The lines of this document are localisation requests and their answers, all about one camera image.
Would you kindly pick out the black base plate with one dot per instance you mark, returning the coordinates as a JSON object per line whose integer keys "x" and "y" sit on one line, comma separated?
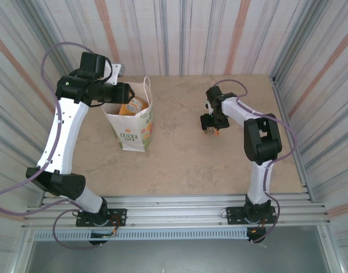
{"x": 119, "y": 213}
{"x": 233, "y": 213}

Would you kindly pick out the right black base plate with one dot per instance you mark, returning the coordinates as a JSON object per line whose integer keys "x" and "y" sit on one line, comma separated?
{"x": 233, "y": 213}

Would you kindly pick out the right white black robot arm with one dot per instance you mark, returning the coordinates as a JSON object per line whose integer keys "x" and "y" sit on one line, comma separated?
{"x": 259, "y": 182}

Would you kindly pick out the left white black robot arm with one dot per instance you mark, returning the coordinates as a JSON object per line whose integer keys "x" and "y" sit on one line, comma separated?
{"x": 62, "y": 136}

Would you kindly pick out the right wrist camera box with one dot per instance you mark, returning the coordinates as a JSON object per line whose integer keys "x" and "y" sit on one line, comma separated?
{"x": 209, "y": 108}

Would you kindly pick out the black box under duct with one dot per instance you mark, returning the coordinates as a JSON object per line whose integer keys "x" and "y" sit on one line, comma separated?
{"x": 256, "y": 234}
{"x": 98, "y": 242}

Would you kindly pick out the aluminium rail frame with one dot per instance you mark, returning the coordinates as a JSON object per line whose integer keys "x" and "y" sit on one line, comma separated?
{"x": 173, "y": 210}

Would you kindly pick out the white paper bag green print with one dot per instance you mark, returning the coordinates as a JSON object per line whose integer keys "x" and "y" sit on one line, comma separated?
{"x": 131, "y": 136}

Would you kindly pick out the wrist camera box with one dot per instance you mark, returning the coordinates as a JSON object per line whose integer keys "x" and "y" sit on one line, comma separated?
{"x": 115, "y": 72}
{"x": 209, "y": 108}

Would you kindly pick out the orange snack packet white label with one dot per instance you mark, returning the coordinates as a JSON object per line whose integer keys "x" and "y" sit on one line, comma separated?
{"x": 131, "y": 106}

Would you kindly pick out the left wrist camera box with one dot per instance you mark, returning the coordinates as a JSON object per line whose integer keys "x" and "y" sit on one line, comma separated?
{"x": 115, "y": 72}

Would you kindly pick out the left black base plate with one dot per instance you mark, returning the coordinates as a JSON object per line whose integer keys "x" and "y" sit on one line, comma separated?
{"x": 119, "y": 213}

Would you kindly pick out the small brown orange snack bar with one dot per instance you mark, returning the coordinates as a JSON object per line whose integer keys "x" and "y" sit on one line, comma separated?
{"x": 216, "y": 133}

